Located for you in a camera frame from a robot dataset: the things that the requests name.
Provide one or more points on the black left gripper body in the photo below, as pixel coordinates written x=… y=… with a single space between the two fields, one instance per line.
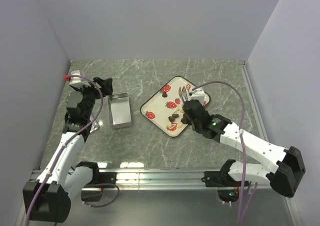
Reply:
x=90 y=93

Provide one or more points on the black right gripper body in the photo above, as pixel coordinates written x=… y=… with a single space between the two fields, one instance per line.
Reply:
x=188 y=121

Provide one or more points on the silver metal tongs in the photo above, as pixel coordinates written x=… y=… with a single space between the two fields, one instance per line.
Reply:
x=182 y=92

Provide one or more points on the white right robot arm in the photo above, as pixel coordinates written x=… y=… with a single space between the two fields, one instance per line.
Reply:
x=282 y=168

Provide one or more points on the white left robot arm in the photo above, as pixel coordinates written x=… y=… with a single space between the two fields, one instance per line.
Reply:
x=50 y=196

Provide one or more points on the brown round chocolate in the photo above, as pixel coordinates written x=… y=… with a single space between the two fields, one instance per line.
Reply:
x=183 y=120

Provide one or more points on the white strawberry square plate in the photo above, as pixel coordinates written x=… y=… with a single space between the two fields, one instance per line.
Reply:
x=157 y=109

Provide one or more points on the silver metal tin box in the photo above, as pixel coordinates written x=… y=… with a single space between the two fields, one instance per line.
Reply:
x=119 y=111

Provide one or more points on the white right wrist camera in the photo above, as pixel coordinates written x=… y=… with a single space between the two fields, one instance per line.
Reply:
x=197 y=94

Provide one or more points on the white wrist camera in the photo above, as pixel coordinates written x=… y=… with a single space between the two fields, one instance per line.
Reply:
x=197 y=94
x=77 y=79

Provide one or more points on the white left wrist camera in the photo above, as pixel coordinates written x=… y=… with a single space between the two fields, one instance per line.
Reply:
x=77 y=79

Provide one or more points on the aluminium right side rail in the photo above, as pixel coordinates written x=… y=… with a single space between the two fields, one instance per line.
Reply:
x=253 y=102

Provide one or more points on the aluminium rail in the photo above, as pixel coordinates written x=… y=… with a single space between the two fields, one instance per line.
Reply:
x=253 y=102
x=150 y=177

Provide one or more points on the aluminium front rail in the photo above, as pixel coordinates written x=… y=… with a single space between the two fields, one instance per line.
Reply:
x=150 y=177

